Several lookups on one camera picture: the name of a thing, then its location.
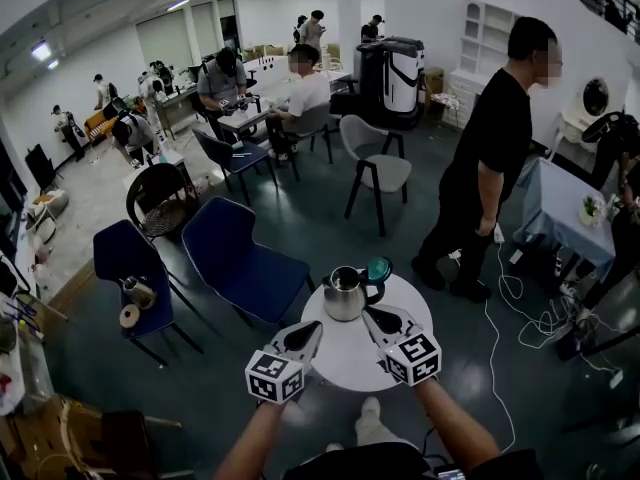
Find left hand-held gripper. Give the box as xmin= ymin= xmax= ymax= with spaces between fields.
xmin=244 ymin=320 xmax=324 ymax=407

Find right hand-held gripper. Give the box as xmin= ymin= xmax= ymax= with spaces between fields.
xmin=361 ymin=304 xmax=443 ymax=388

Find stainless steel electric kettle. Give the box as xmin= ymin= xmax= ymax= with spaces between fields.
xmin=321 ymin=256 xmax=395 ymax=323

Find person's left forearm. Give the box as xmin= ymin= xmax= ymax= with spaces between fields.
xmin=214 ymin=401 xmax=286 ymax=480

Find person's right forearm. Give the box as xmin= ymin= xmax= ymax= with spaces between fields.
xmin=412 ymin=377 xmax=501 ymax=469

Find round white side table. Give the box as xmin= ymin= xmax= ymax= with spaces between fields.
xmin=299 ymin=272 xmax=435 ymax=393

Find blue plastic chair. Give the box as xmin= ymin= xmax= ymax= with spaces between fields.
xmin=180 ymin=196 xmax=317 ymax=329
xmin=92 ymin=219 xmax=205 ymax=368

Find person's black shirt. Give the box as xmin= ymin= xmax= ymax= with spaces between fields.
xmin=282 ymin=441 xmax=544 ymax=480

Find grey chair black legs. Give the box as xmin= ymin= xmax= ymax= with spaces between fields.
xmin=282 ymin=102 xmax=335 ymax=184
xmin=338 ymin=114 xmax=414 ymax=238

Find small brass kettle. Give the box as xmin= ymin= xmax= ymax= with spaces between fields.
xmin=118 ymin=275 xmax=159 ymax=312

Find round wooden disc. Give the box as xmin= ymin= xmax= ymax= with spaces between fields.
xmin=118 ymin=303 xmax=141 ymax=330

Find dark round wicker chair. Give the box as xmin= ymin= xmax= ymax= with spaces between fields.
xmin=124 ymin=162 xmax=199 ymax=242

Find wooden chair brown seat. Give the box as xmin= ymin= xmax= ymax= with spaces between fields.
xmin=59 ymin=395 xmax=194 ymax=480

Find table with pale blue cloth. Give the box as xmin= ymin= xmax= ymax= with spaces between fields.
xmin=512 ymin=157 xmax=619 ymax=289

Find dark blue padded chair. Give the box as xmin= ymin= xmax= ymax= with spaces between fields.
xmin=192 ymin=127 xmax=279 ymax=209

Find small white square table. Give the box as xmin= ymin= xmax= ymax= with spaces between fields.
xmin=122 ymin=147 xmax=186 ymax=179

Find white rectangular table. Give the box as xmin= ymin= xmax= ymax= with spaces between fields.
xmin=217 ymin=95 xmax=294 ymax=132

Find floral cushion stool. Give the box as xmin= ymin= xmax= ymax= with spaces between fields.
xmin=429 ymin=92 xmax=464 ymax=125

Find small white flower pot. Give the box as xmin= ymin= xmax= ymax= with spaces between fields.
xmin=578 ymin=195 xmax=607 ymax=228

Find black and white machine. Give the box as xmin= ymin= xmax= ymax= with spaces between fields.
xmin=355 ymin=36 xmax=426 ymax=132

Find brown cardboard box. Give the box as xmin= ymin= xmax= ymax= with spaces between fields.
xmin=423 ymin=66 xmax=445 ymax=97

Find grey metal desk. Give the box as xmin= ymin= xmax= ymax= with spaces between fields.
xmin=159 ymin=85 xmax=206 ymax=139

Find white vanity table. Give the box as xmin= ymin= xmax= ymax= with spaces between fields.
xmin=554 ymin=110 xmax=596 ymax=154

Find long white table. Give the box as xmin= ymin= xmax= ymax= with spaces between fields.
xmin=244 ymin=55 xmax=354 ymax=89

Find cluttered white table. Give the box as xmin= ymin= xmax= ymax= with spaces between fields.
xmin=0 ymin=247 xmax=56 ymax=414

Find beige floor cushion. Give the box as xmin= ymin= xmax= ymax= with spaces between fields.
xmin=24 ymin=189 xmax=71 ymax=244

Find orange sofa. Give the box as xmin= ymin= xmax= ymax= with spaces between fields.
xmin=82 ymin=109 xmax=121 ymax=144

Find round mirror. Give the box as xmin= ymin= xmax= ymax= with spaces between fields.
xmin=582 ymin=77 xmax=610 ymax=118

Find black flat panel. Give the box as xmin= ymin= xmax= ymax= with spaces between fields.
xmin=24 ymin=143 xmax=59 ymax=192

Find white shelf cabinet desk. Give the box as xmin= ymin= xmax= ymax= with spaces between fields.
xmin=447 ymin=0 xmax=524 ymax=129

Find black cable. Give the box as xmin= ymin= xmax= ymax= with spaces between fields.
xmin=419 ymin=420 xmax=441 ymax=464

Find coiled white cable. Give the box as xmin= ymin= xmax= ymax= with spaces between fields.
xmin=497 ymin=272 xmax=591 ymax=352

